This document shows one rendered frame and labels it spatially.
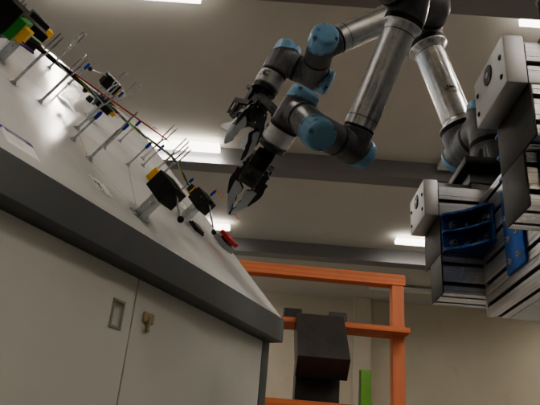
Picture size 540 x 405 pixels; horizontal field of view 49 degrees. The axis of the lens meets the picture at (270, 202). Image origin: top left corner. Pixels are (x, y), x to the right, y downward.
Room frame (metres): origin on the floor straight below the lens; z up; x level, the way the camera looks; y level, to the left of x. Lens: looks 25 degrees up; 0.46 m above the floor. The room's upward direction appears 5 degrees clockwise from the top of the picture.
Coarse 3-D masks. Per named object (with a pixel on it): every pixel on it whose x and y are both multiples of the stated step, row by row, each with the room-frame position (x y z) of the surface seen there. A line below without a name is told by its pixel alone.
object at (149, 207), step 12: (156, 180) 1.09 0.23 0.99; (168, 180) 1.08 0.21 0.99; (156, 192) 1.09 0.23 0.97; (168, 192) 1.08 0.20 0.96; (180, 192) 1.09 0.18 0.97; (144, 204) 1.12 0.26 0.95; (156, 204) 1.12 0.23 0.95; (168, 204) 1.11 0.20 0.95; (144, 216) 1.13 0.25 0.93; (180, 216) 1.08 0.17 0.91
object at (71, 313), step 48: (0, 240) 0.84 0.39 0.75; (48, 240) 0.92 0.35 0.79; (0, 288) 0.86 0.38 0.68; (48, 288) 0.94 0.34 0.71; (96, 288) 1.04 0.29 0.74; (0, 336) 0.88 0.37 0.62; (48, 336) 0.96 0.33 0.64; (96, 336) 1.06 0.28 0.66; (0, 384) 0.90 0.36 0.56; (48, 384) 0.98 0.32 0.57; (96, 384) 1.08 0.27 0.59
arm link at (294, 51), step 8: (280, 40) 1.34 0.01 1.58; (288, 40) 1.33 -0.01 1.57; (272, 48) 1.35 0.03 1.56; (280, 48) 1.33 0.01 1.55; (288, 48) 1.33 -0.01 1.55; (296, 48) 1.34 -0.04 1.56; (272, 56) 1.34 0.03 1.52; (280, 56) 1.33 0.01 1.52; (288, 56) 1.33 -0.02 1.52; (296, 56) 1.34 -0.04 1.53; (264, 64) 1.35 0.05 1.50; (272, 64) 1.34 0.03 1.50; (280, 64) 1.34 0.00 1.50; (288, 64) 1.34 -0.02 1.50; (280, 72) 1.35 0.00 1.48; (288, 72) 1.36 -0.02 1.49
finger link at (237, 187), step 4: (236, 184) 1.32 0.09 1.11; (240, 184) 1.32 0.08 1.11; (232, 188) 1.33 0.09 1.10; (236, 188) 1.33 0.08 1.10; (240, 188) 1.33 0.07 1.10; (232, 192) 1.34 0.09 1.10; (236, 192) 1.33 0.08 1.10; (240, 192) 1.33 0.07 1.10; (228, 196) 1.34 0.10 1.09; (232, 196) 1.34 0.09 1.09; (236, 196) 1.35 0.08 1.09; (228, 200) 1.35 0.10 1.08; (232, 200) 1.35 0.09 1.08; (228, 204) 1.36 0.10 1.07; (232, 204) 1.36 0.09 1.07; (228, 208) 1.37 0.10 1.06; (228, 212) 1.38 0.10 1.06
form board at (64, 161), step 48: (0, 96) 0.91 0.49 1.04; (48, 96) 1.18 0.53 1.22; (0, 144) 0.78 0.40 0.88; (48, 144) 0.96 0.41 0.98; (96, 144) 1.25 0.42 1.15; (144, 144) 1.79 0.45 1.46; (96, 192) 1.00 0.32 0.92; (144, 192) 1.31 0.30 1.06; (192, 240) 1.38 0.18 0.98; (240, 288) 1.46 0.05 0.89
